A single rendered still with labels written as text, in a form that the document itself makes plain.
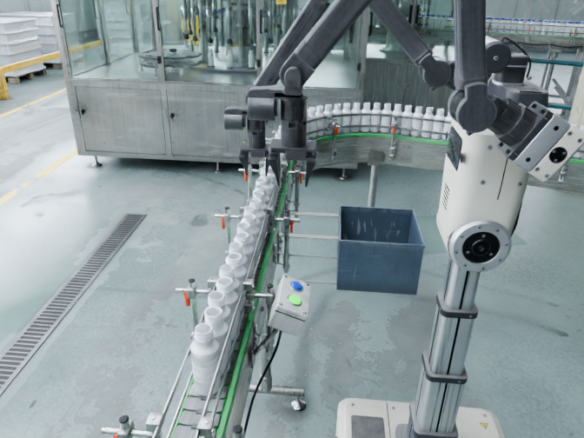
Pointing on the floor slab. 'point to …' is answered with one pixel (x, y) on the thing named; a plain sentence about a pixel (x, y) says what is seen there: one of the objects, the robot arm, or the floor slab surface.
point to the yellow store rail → (19, 69)
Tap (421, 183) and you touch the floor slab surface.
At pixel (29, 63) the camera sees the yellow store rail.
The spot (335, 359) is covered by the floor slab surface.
